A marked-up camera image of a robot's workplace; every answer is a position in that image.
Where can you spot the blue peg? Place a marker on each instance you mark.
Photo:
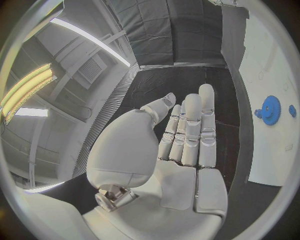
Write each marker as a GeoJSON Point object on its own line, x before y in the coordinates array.
{"type": "Point", "coordinates": [258, 113]}

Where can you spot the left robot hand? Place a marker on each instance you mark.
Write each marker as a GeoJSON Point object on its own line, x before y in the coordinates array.
{"type": "Point", "coordinates": [140, 150]}

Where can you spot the white task board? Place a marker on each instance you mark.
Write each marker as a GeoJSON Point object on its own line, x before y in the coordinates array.
{"type": "Point", "coordinates": [269, 93]}

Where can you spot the blue gear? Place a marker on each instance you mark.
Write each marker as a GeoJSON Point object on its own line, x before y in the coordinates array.
{"type": "Point", "coordinates": [272, 110]}

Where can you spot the glowing light bar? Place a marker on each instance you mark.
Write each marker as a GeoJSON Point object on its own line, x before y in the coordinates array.
{"type": "Point", "coordinates": [25, 90]}

